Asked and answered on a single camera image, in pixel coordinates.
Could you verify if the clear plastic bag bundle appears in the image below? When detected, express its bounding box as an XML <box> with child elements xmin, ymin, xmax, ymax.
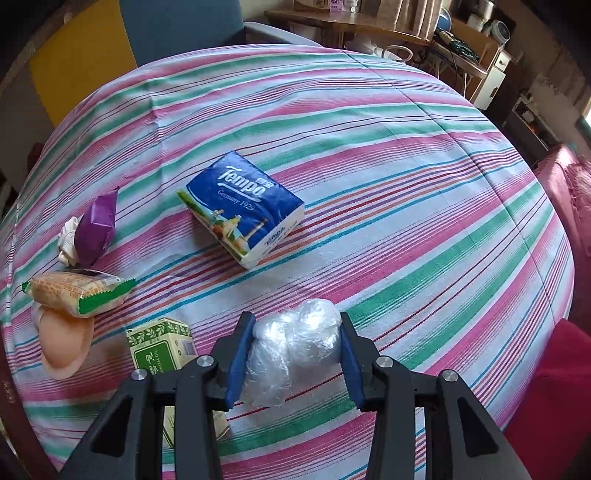
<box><xmin>240</xmin><ymin>299</ymin><xmax>342</xmax><ymax>407</ymax></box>

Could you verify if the wooden shelf unit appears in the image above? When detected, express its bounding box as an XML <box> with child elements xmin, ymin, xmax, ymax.
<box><xmin>428</xmin><ymin>19</ymin><xmax>512</xmax><ymax>111</ymax></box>

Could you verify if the blue yellow armchair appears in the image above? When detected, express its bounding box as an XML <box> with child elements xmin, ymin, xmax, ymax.
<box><xmin>29</xmin><ymin>0</ymin><xmax>317</xmax><ymax>127</ymax></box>

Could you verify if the green white carton box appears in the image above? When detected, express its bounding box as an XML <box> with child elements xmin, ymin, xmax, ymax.
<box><xmin>126</xmin><ymin>317</ymin><xmax>229</xmax><ymax>449</ymax></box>

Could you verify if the purple snack wrapper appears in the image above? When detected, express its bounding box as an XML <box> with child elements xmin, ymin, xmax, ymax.
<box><xmin>74</xmin><ymin>189</ymin><xmax>118</xmax><ymax>268</ymax></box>

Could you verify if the striped bed sheet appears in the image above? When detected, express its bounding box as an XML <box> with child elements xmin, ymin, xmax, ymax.
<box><xmin>1</xmin><ymin>45</ymin><xmax>574</xmax><ymax>467</ymax></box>

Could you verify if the blue Tempo tissue pack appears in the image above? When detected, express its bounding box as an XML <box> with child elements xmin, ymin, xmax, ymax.
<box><xmin>177</xmin><ymin>151</ymin><xmax>304</xmax><ymax>270</ymax></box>

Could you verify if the white hair scrunchie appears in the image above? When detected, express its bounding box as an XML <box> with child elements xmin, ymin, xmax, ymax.
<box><xmin>57</xmin><ymin>216</ymin><xmax>79</xmax><ymax>267</ymax></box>

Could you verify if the beige curtain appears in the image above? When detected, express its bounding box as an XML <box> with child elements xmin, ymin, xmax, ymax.
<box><xmin>377</xmin><ymin>0</ymin><xmax>444</xmax><ymax>40</ymax></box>

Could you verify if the wooden desk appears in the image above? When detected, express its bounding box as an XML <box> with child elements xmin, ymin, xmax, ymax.
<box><xmin>263</xmin><ymin>8</ymin><xmax>431</xmax><ymax>48</ymax></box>

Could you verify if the green cracker snack packet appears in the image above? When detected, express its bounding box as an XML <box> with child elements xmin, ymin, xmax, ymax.
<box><xmin>21</xmin><ymin>270</ymin><xmax>136</xmax><ymax>318</ymax></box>

